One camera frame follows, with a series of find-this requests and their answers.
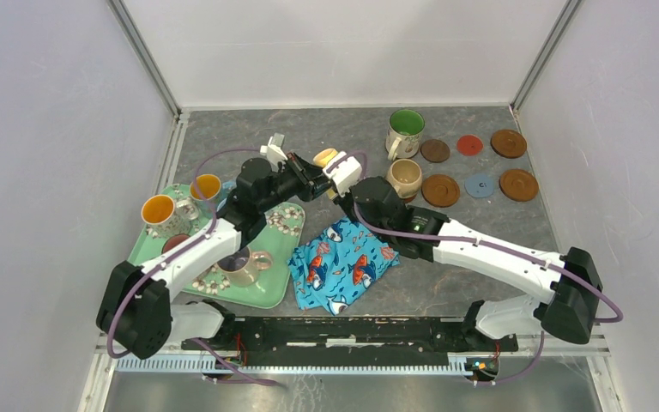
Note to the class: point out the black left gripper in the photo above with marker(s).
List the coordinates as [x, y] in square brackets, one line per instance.
[311, 178]

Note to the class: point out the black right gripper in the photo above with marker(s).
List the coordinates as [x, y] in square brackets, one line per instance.
[344, 202]

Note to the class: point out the beige mug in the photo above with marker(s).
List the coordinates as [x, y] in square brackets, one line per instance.
[405, 177]

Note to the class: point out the brown wooden coaster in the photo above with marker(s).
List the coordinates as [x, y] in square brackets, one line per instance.
[519, 185]
[509, 143]
[440, 190]

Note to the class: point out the yellow mug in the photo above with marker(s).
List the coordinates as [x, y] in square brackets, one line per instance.
[323, 158]

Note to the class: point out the dark brown round coaster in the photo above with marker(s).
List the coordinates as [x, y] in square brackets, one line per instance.
[435, 150]

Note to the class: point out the green inside floral mug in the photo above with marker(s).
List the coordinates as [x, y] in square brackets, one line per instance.
[404, 135]

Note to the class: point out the blue round coaster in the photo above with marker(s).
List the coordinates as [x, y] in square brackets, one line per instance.
[479, 185]

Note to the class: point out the red round coaster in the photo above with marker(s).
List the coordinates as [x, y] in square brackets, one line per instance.
[469, 145]

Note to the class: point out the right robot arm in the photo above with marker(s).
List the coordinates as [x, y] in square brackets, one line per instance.
[561, 293]

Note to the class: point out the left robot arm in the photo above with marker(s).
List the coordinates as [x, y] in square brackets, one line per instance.
[135, 311]

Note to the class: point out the small cup orange inside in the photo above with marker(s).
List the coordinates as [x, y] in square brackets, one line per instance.
[209, 192]

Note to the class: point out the floral cup orange inside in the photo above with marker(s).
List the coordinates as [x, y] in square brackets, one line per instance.
[165, 216]

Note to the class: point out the blue shark print cloth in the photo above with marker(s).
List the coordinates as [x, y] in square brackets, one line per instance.
[333, 270]

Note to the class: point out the pink mug maroon inside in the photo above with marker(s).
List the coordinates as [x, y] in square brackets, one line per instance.
[174, 242]

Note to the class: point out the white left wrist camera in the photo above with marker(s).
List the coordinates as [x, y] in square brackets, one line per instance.
[272, 151]

